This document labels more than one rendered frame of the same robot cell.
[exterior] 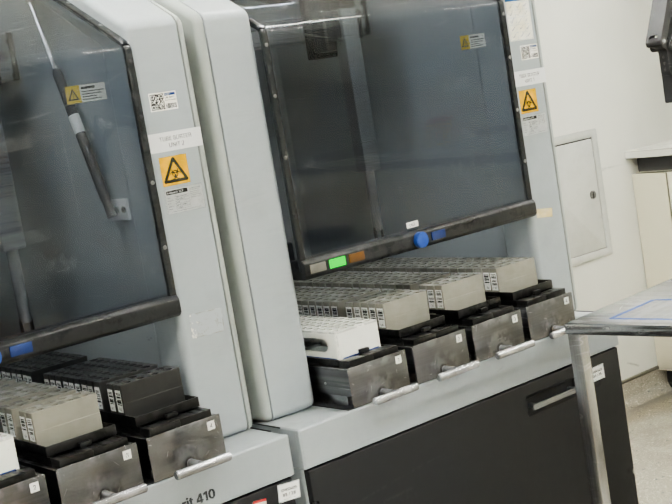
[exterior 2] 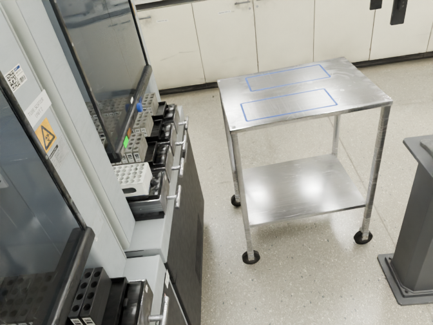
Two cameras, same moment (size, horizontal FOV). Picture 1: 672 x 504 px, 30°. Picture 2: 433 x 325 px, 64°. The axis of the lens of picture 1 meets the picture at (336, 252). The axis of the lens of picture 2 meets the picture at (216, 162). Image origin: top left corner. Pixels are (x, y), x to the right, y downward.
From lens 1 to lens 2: 152 cm
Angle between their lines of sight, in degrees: 51
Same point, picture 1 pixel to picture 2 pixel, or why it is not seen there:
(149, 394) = (100, 299)
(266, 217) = (92, 135)
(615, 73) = not seen: outside the picture
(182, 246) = (71, 189)
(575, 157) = not seen: hidden behind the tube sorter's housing
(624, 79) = not seen: outside the picture
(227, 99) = (48, 57)
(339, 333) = (144, 181)
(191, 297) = (87, 218)
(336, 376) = (150, 204)
